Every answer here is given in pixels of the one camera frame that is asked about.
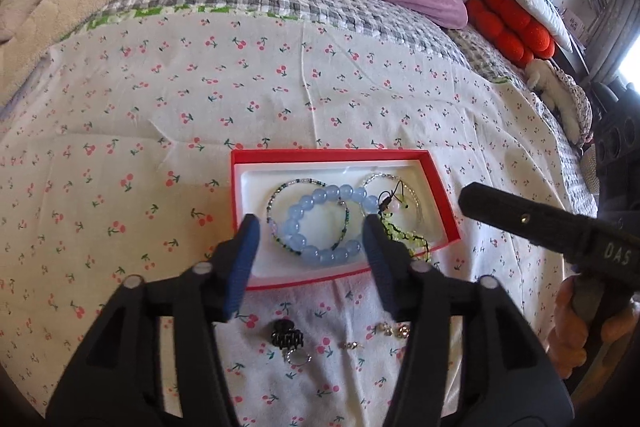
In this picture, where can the cherry print bedsheet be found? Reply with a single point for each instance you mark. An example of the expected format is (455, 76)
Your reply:
(175, 117)

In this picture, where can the red jewelry box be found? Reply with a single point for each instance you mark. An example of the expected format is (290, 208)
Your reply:
(250, 272)

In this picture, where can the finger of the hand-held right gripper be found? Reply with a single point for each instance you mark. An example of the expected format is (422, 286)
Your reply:
(510, 212)

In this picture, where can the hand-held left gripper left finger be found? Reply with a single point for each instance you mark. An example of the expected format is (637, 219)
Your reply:
(242, 267)

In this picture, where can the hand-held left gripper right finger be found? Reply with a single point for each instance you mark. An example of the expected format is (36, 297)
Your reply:
(380, 257)

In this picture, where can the black speaker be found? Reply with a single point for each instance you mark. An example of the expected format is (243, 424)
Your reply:
(620, 137)

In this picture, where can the white plush toy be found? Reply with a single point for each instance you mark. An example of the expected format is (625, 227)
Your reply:
(555, 92)

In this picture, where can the red bobble cushion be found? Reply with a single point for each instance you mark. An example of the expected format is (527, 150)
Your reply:
(510, 27)

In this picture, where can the person's right hand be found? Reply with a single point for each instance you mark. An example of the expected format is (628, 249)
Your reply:
(567, 332)

